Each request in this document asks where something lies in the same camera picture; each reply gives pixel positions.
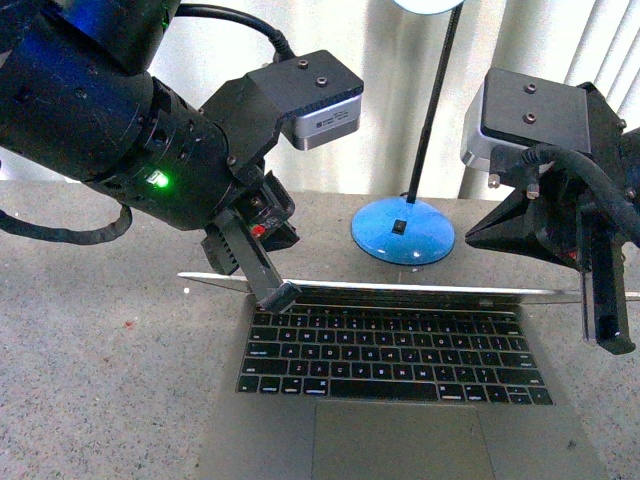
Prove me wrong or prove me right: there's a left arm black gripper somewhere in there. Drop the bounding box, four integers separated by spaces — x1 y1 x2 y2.
202 69 301 313

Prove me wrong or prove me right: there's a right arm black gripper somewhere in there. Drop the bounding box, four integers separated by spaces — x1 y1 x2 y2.
465 83 639 355

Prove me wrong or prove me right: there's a silver laptop with black keyboard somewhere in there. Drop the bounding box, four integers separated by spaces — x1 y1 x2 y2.
201 280 606 479

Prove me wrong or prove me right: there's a blue desk lamp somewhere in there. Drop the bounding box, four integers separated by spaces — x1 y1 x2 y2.
351 1 463 266

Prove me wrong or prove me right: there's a white curtain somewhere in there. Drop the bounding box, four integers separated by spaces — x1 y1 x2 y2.
0 0 640 201

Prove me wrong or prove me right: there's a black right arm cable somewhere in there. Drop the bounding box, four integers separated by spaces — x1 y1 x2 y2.
522 143 640 241

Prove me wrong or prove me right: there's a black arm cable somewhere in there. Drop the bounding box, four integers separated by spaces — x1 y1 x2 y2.
522 143 640 241
0 3 299 246

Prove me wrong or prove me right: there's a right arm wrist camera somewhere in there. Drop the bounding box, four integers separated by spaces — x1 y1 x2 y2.
460 68 591 172

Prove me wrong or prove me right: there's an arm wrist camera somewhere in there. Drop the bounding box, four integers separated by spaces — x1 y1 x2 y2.
248 50 364 151
460 68 591 172

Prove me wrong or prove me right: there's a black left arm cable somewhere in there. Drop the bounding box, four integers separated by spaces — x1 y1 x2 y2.
0 3 299 246

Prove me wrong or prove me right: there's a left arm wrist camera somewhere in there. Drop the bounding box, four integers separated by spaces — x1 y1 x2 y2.
248 50 364 151

